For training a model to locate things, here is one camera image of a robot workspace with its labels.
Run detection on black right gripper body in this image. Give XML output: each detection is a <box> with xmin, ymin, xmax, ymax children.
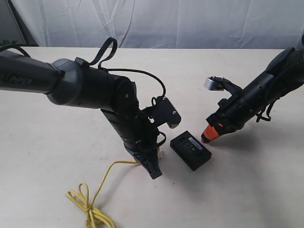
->
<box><xmin>207</xmin><ymin>81</ymin><xmax>266</xmax><ymax>131</ymax></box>

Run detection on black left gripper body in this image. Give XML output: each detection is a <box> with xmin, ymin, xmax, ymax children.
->
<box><xmin>101</xmin><ymin>106</ymin><xmax>160</xmax><ymax>157</ymax></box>

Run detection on black network switch box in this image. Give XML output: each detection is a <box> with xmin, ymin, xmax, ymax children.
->
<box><xmin>170</xmin><ymin>131</ymin><xmax>212</xmax><ymax>171</ymax></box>

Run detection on yellow ethernet cable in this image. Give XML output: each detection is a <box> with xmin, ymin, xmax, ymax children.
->
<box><xmin>66</xmin><ymin>151</ymin><xmax>166</xmax><ymax>228</ymax></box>

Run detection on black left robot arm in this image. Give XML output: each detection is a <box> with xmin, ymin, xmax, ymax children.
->
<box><xmin>0</xmin><ymin>38</ymin><xmax>162</xmax><ymax>179</ymax></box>

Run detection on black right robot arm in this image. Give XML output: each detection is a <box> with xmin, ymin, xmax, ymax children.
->
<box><xmin>201</xmin><ymin>47</ymin><xmax>304</xmax><ymax>143</ymax></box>

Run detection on white backdrop cloth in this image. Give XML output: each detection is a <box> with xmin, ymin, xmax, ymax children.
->
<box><xmin>12</xmin><ymin>0</ymin><xmax>304</xmax><ymax>49</ymax></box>

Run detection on green plant leaves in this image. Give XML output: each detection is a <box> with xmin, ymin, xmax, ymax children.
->
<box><xmin>0</xmin><ymin>39</ymin><xmax>17</xmax><ymax>46</ymax></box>

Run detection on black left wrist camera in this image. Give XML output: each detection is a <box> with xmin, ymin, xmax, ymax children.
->
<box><xmin>142</xmin><ymin>96</ymin><xmax>181</xmax><ymax>129</ymax></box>

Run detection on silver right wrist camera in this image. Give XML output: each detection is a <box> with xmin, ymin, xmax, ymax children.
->
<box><xmin>203</xmin><ymin>76</ymin><xmax>243</xmax><ymax>100</ymax></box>

